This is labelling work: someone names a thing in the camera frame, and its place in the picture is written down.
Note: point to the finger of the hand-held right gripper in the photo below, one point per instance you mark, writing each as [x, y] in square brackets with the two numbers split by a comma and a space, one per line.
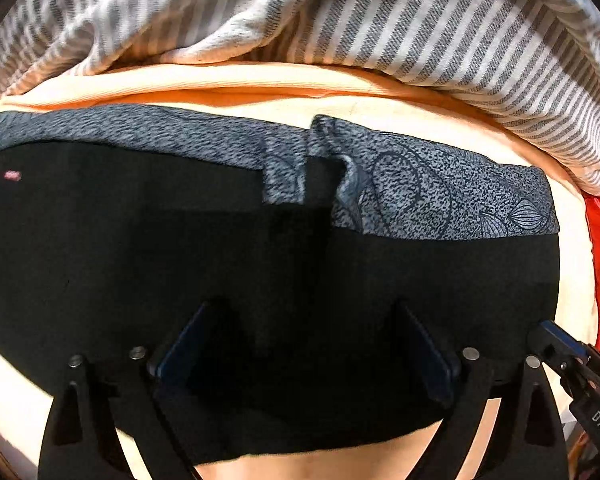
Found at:
[560, 345]

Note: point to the black pants with grey pattern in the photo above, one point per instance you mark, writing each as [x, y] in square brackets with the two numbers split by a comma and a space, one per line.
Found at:
[180, 235]

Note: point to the grey striped quilt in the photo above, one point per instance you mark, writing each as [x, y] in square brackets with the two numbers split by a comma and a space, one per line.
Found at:
[380, 20]

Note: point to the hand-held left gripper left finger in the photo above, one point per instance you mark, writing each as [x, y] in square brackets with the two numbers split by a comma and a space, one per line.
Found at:
[180, 355]

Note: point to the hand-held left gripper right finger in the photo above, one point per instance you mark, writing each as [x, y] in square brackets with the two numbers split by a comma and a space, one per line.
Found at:
[432, 360]

